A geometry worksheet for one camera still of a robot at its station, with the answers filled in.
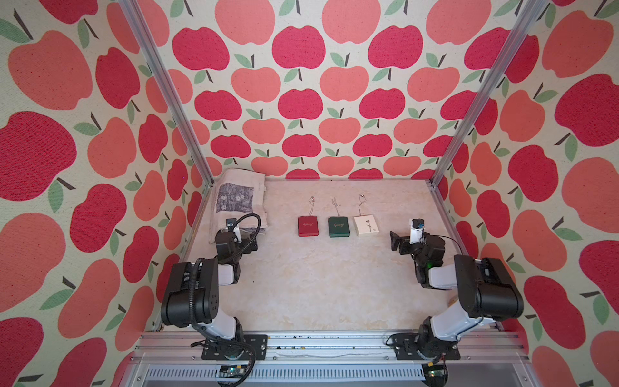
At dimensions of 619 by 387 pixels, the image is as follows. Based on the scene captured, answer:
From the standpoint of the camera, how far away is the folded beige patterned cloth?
101cm

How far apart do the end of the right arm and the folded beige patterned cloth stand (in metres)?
0.54

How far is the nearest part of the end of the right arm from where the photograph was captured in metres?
0.74
